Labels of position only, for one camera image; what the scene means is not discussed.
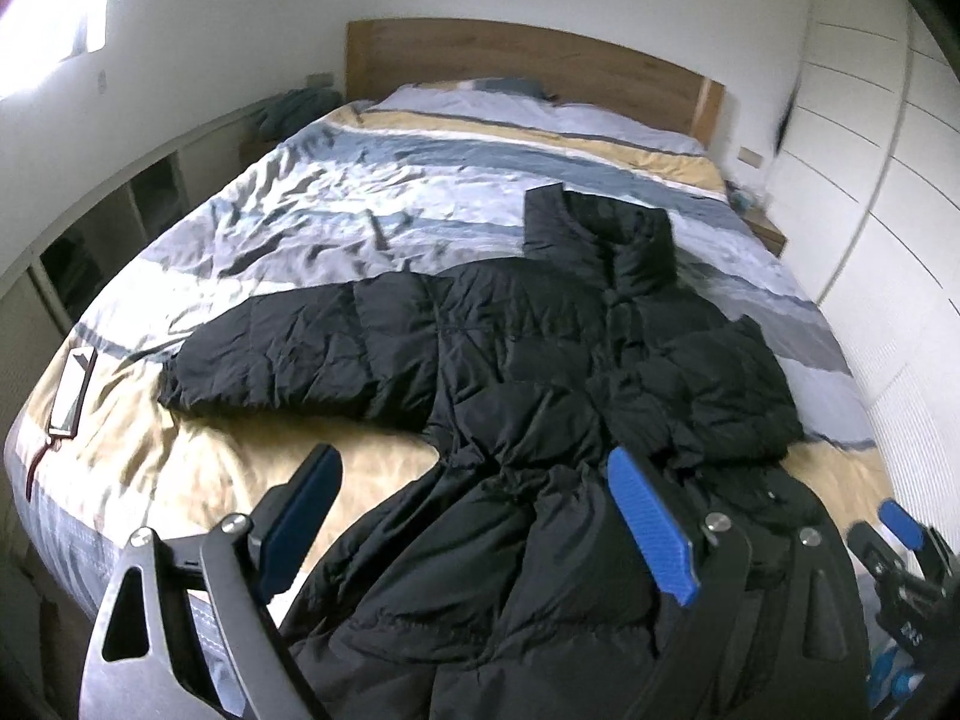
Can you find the grey pillow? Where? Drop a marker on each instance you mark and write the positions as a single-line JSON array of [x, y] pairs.
[[504, 85]]

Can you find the wall socket plate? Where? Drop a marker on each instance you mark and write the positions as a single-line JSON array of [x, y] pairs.
[[321, 79]]

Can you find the black puffer jacket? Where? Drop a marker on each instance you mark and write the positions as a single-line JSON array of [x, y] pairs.
[[517, 360]]

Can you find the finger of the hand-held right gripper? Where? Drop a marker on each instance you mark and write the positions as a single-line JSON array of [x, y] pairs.
[[902, 524], [870, 549]]

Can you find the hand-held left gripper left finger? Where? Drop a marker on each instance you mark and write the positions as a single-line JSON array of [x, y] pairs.
[[298, 511]]

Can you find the smartphone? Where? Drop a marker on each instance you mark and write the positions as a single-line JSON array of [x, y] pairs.
[[73, 390]]

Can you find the small bluish item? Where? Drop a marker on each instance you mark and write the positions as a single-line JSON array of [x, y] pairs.
[[744, 199]]

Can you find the wooden nightstand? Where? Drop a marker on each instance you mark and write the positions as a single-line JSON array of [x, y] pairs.
[[766, 231]]

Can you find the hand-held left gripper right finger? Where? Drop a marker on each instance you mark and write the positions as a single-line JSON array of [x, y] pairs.
[[651, 526]]

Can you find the white wardrobe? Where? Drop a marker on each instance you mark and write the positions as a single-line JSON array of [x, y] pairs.
[[870, 165]]

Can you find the teal cloth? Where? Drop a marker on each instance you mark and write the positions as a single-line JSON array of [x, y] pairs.
[[296, 111]]

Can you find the wooden headboard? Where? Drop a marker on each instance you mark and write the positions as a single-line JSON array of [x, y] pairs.
[[525, 60]]

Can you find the bright window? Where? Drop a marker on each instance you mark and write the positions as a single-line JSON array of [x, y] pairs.
[[45, 7]]

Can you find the white shelf unit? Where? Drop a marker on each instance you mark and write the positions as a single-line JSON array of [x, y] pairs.
[[112, 217]]

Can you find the wall switch plate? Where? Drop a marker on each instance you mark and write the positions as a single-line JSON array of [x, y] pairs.
[[748, 157]]

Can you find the striped duvet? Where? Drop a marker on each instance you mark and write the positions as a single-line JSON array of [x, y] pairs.
[[420, 172]]

